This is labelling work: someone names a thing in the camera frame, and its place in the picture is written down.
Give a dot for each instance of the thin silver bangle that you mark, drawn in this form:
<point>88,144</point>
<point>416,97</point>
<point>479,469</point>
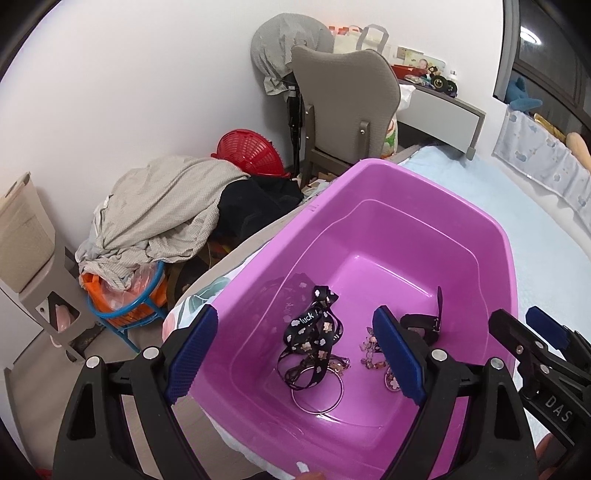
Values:
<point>324,397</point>

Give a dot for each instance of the grey chair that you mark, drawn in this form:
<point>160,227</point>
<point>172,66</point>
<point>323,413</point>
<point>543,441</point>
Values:
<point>349,102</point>

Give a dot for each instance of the white tote bag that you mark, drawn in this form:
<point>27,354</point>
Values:
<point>355,38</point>

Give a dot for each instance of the black wrist watch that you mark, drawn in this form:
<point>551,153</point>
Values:
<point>427,326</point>

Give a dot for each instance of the grey clothes pile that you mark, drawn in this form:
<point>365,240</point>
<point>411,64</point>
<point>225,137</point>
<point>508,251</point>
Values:
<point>164,211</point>

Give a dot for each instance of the purple plastic basin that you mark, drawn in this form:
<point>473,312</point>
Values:
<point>380,235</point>

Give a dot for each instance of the black clothes heap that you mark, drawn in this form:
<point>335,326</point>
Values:
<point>247,206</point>

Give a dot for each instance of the grey cloth on chair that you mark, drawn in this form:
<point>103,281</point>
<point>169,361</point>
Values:
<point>271,46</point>

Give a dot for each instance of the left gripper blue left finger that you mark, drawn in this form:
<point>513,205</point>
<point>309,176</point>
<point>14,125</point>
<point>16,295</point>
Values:
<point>94,440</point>

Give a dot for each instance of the orange bag under clothes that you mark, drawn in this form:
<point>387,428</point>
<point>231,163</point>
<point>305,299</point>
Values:
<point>124,295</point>

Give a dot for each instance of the red plastic basket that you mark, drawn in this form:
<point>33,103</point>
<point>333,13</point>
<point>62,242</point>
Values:
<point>250,152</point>

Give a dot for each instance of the blue patterned bed bumper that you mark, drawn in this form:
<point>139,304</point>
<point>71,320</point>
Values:
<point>530,149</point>

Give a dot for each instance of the beige paper bag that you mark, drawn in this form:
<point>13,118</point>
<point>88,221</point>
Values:
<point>27,234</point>

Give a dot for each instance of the grey shelf stand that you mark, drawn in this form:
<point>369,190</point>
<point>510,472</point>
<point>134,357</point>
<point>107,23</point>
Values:
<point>58,304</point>

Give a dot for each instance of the white flower bear keychain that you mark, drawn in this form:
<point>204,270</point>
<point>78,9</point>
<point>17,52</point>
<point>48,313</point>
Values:
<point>391,382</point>

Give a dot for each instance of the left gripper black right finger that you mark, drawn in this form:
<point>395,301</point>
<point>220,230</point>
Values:
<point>495,440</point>

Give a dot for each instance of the blue shark plush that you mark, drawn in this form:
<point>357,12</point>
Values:
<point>518,98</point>

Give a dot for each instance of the white plastic bag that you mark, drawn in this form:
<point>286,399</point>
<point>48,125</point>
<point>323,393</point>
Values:
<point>391,140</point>

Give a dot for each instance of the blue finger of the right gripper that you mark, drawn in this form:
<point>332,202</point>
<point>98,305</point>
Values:
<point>531,353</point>
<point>573,346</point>

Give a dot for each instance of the person's right hand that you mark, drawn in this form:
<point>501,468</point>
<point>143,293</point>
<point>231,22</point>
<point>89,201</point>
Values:
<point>549,453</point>

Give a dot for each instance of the grey white desk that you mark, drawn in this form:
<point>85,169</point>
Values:
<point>450,120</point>

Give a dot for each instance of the black toy on desk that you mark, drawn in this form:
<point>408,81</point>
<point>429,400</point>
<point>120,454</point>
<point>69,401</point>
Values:
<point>440,83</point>

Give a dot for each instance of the light blue bed blanket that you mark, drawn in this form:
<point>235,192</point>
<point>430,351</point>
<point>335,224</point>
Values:
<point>552,271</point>

